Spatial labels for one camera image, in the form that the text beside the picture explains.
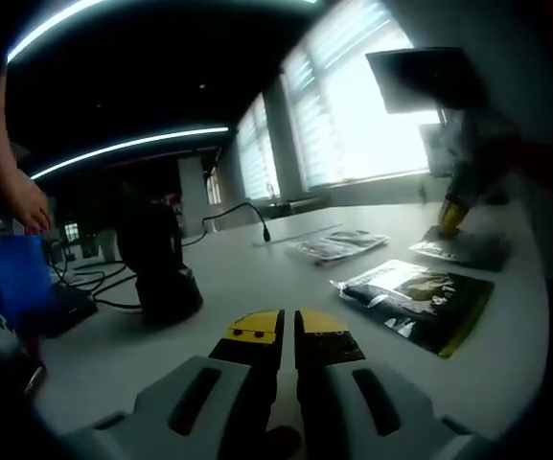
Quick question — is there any grey silver sheet goods packet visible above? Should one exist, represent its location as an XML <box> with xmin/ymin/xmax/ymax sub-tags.
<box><xmin>407</xmin><ymin>223</ymin><xmax>515</xmax><ymax>273</ymax></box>

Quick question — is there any steel sink table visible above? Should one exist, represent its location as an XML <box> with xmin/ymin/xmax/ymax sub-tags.
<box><xmin>264</xmin><ymin>181</ymin><xmax>330</xmax><ymax>217</ymax></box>

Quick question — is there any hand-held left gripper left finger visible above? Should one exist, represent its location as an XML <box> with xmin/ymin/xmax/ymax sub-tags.
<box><xmin>64</xmin><ymin>309</ymin><xmax>286</xmax><ymax>460</ymax></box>

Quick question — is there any black barcode scanner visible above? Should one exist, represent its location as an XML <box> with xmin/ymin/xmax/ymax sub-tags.
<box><xmin>116</xmin><ymin>199</ymin><xmax>205</xmax><ymax>328</ymax></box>

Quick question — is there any dark wall monitor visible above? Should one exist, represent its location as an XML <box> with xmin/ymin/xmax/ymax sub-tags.
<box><xmin>364</xmin><ymin>46</ymin><xmax>488</xmax><ymax>115</ymax></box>

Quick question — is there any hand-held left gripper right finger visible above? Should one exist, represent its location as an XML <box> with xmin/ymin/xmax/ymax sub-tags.
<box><xmin>293</xmin><ymin>309</ymin><xmax>493</xmax><ymax>460</ymax></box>

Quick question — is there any black scanner cable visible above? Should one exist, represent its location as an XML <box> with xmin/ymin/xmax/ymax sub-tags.
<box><xmin>48</xmin><ymin>239</ymin><xmax>143</xmax><ymax>312</ymax></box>

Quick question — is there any printed clear sheet goods packet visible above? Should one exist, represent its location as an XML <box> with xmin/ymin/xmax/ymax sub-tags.
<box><xmin>323</xmin><ymin>228</ymin><xmax>392</xmax><ymax>251</ymax></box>

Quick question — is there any black flat box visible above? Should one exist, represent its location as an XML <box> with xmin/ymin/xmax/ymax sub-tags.
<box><xmin>40</xmin><ymin>286</ymin><xmax>100</xmax><ymax>340</ymax></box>

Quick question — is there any person's left hand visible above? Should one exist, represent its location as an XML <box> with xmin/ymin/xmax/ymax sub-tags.
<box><xmin>264</xmin><ymin>425</ymin><xmax>304</xmax><ymax>460</ymax></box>

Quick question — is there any white game controller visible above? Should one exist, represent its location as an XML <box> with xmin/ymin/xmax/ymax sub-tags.
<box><xmin>0</xmin><ymin>306</ymin><xmax>21</xmax><ymax>349</ymax></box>

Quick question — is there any green black sheet goods packet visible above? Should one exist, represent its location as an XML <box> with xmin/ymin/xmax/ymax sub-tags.
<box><xmin>328</xmin><ymin>259</ymin><xmax>496</xmax><ymax>359</ymax></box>

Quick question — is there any ceiling light strip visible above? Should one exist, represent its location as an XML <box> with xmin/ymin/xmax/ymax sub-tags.
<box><xmin>30</xmin><ymin>126</ymin><xmax>230</xmax><ymax>181</ymax></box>
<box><xmin>6</xmin><ymin>0</ymin><xmax>320</xmax><ymax>66</ymax></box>

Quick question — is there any black plug cable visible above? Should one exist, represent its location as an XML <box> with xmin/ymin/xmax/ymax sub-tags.
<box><xmin>182</xmin><ymin>200</ymin><xmax>272</xmax><ymax>243</ymax></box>

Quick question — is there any clear white sheet goods packet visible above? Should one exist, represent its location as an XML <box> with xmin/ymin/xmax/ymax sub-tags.
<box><xmin>287</xmin><ymin>238</ymin><xmax>354</xmax><ymax>268</ymax></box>

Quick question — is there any blue plastic bin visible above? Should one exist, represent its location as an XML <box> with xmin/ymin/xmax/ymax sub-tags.
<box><xmin>0</xmin><ymin>233</ymin><xmax>59</xmax><ymax>330</ymax></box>

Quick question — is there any white table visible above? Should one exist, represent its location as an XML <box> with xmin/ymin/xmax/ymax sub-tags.
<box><xmin>35</xmin><ymin>200</ymin><xmax>553</xmax><ymax>445</ymax></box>

